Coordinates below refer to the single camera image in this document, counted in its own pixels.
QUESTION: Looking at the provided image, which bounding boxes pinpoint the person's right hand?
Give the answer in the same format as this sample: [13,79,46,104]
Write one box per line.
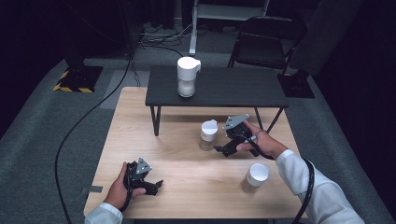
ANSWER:
[235,119,290,161]

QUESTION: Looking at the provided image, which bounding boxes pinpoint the jar with beige powder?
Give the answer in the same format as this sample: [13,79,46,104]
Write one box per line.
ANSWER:
[240,162,271,194]

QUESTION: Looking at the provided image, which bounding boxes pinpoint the white metal stand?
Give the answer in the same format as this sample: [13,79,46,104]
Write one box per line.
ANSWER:
[189,0,271,57]

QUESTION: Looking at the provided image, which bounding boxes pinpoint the black shelf riser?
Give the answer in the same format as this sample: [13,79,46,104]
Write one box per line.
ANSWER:
[145,64,290,138]

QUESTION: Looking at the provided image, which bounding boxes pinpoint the black base with yellow stripes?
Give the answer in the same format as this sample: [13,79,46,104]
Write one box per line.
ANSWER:
[52,46,105,93]

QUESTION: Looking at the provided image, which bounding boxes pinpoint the grey tape strip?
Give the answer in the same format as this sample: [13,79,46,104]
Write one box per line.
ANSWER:
[81,185,104,196]

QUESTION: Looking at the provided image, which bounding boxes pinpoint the person's left hand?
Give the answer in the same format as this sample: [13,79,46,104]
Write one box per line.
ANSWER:
[104,161,147,210]

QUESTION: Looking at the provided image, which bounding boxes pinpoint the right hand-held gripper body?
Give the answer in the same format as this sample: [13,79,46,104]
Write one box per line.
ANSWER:
[221,114,253,147]

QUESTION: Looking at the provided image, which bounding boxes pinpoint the long black floor cable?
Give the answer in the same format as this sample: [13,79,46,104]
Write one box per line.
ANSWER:
[54,52,134,224]

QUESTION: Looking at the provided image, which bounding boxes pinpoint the black folding chair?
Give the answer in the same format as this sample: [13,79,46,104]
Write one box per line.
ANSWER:
[227,15,308,76]

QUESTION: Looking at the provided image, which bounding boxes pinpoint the plain black stand base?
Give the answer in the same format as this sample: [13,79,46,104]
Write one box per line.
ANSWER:
[276,69,316,99]

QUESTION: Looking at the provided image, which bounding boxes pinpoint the tangle of floor cables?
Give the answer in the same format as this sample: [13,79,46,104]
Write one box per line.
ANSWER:
[136,21,194,67]

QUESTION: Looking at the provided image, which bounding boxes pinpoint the right hand-held gripper cable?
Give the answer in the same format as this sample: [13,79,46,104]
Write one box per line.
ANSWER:
[236,133,316,224]

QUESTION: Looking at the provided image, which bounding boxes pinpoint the jar with white powder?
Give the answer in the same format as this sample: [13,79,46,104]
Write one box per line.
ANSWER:
[177,56,202,99]

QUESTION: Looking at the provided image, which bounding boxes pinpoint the grey fabric panel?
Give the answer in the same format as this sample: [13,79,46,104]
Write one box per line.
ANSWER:
[289,0,365,77]

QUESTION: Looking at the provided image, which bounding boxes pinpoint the jar with slanted white lid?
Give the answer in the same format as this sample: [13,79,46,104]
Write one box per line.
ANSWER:
[199,119,219,152]

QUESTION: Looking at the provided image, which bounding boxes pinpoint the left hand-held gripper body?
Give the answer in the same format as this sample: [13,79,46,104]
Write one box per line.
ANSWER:
[123,157,154,189]

